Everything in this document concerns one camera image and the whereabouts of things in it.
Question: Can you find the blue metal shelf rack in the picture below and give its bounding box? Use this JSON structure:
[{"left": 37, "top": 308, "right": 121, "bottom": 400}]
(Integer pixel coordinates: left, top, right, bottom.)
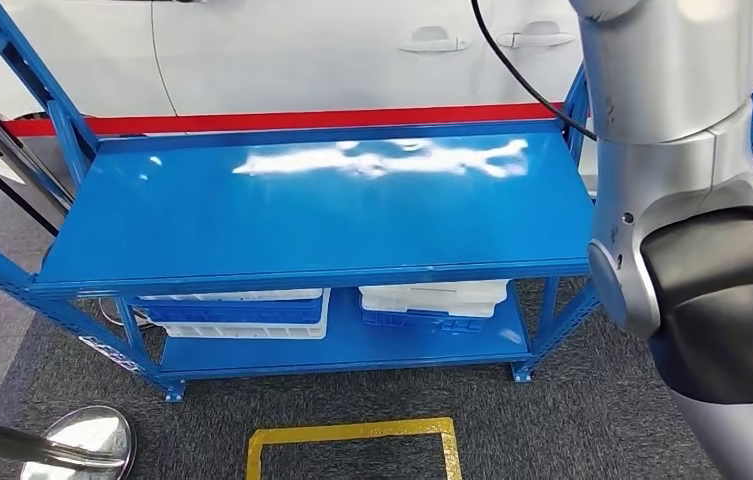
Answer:
[{"left": 0, "top": 0, "right": 753, "bottom": 404}]

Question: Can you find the white plastic bin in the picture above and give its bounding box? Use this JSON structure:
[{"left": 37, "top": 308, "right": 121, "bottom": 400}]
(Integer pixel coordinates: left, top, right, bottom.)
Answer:
[
  {"left": 361, "top": 301, "right": 498, "bottom": 319},
  {"left": 160, "top": 289, "right": 332, "bottom": 341},
  {"left": 357, "top": 280, "right": 510, "bottom": 307},
  {"left": 139, "top": 288, "right": 324, "bottom": 305}
]

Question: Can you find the blue plastic bin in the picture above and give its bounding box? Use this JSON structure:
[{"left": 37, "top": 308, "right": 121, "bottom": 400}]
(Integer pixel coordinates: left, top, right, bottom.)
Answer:
[
  {"left": 361, "top": 311, "right": 487, "bottom": 335},
  {"left": 134, "top": 298, "right": 324, "bottom": 326}
]

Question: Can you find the red barrier belt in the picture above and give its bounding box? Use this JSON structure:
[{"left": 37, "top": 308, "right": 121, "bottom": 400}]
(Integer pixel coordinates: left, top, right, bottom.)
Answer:
[{"left": 3, "top": 101, "right": 566, "bottom": 138}]

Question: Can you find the yellow floor tape square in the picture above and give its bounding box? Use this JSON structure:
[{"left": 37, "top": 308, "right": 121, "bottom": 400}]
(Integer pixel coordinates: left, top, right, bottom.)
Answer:
[{"left": 246, "top": 417, "right": 463, "bottom": 480}]

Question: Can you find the white car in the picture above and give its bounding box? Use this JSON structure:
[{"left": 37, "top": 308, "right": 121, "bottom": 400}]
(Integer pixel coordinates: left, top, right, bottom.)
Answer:
[{"left": 0, "top": 0, "right": 753, "bottom": 180}]

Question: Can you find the thin black stanchion grey base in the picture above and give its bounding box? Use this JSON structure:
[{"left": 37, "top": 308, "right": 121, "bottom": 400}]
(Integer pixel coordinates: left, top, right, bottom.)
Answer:
[{"left": 0, "top": 157, "right": 61, "bottom": 238}]

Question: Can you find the dark-topped stanchion chrome base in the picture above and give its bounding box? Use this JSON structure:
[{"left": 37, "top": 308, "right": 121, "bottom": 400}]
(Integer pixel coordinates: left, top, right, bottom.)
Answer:
[{"left": 0, "top": 102, "right": 152, "bottom": 331}]

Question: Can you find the chrome stanchion post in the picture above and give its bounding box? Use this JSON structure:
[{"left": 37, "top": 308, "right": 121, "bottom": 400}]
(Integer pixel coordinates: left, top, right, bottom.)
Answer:
[{"left": 0, "top": 405, "right": 135, "bottom": 480}]

